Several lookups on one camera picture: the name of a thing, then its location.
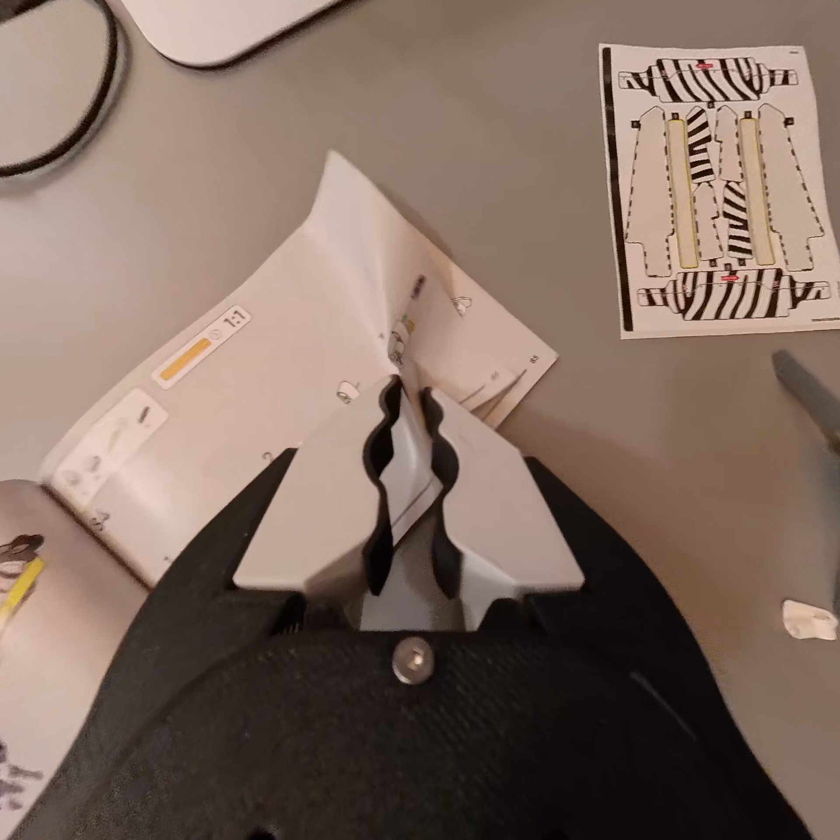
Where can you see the white monitor stand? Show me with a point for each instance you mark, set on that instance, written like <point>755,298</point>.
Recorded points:
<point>216,26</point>

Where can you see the zebra striped sticker sheet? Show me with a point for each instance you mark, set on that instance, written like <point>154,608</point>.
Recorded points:
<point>715,197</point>

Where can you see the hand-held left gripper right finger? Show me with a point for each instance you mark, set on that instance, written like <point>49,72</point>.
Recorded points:
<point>505,512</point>

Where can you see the lego helicopter model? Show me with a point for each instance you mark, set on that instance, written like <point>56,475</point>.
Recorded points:
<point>814,407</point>

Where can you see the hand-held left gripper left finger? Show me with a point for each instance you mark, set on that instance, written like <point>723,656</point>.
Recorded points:
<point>308,518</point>

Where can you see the white lego wedge piece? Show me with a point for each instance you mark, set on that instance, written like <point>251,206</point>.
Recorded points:
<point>810,620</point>

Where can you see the white instruction booklet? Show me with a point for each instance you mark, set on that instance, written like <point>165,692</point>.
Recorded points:
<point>295,328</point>

